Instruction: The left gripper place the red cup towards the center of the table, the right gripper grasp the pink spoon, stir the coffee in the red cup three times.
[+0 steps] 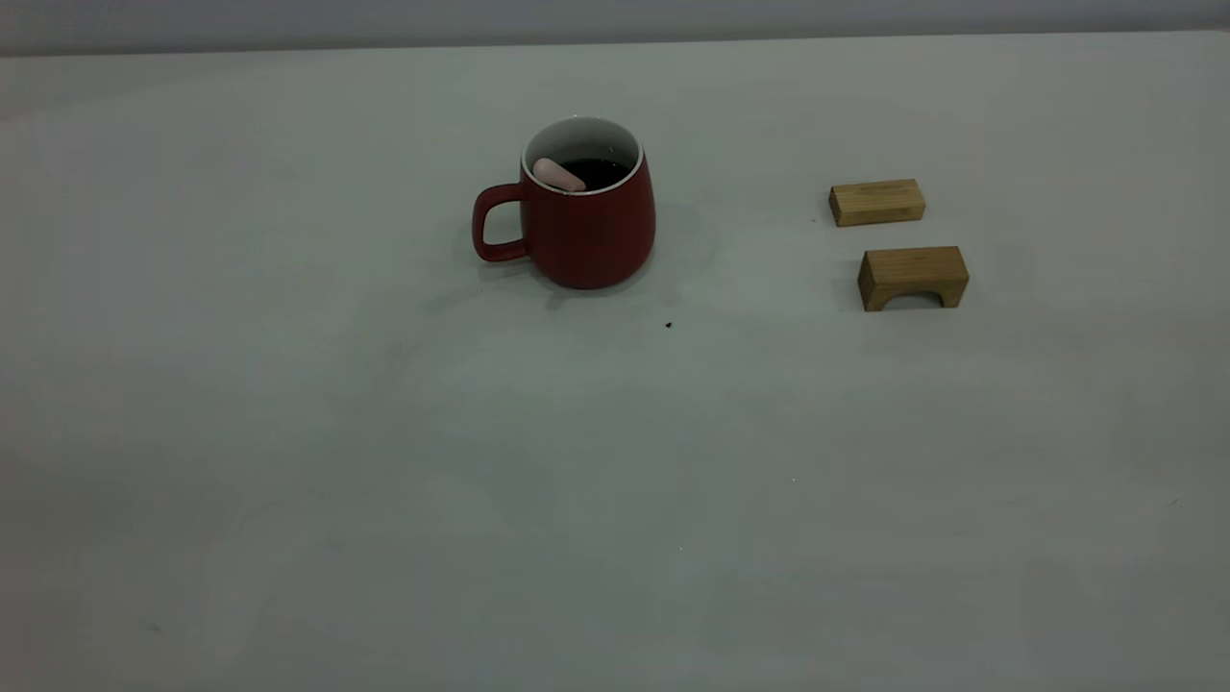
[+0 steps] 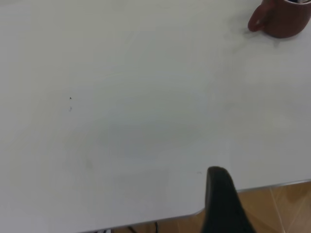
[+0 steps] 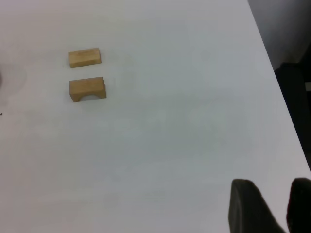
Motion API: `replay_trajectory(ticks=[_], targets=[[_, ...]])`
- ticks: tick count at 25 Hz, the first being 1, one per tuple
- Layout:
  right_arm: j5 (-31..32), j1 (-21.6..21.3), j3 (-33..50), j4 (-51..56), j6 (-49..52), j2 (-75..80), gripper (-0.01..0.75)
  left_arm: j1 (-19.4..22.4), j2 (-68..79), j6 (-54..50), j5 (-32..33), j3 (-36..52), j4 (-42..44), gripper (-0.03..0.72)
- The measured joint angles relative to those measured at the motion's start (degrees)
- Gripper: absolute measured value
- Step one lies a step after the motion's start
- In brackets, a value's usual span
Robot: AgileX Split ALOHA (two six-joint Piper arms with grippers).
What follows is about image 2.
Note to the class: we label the red ceramic mug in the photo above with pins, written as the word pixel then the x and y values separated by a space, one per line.
pixel 284 20

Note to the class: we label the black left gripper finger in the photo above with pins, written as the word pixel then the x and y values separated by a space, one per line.
pixel 221 206

